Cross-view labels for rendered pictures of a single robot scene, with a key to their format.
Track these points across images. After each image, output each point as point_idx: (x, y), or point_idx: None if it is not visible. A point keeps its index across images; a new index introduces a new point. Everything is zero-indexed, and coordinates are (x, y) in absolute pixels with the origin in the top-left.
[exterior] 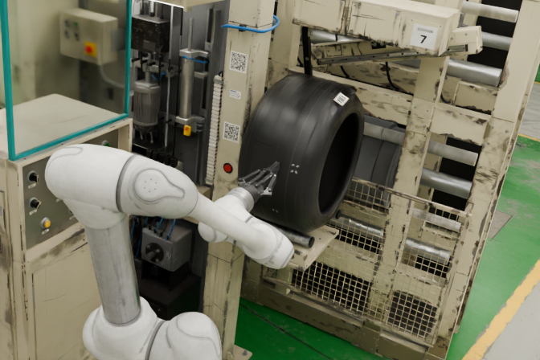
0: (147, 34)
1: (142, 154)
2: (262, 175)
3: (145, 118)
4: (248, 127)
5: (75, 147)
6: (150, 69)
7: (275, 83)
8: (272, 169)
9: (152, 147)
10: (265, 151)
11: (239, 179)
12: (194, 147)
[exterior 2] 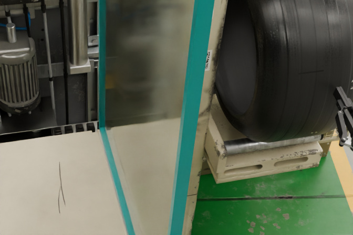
0: None
1: (33, 138)
2: (351, 117)
3: (29, 93)
4: (274, 59)
5: None
6: (10, 20)
7: None
8: (349, 100)
9: (44, 122)
10: (315, 80)
11: (345, 139)
12: (73, 84)
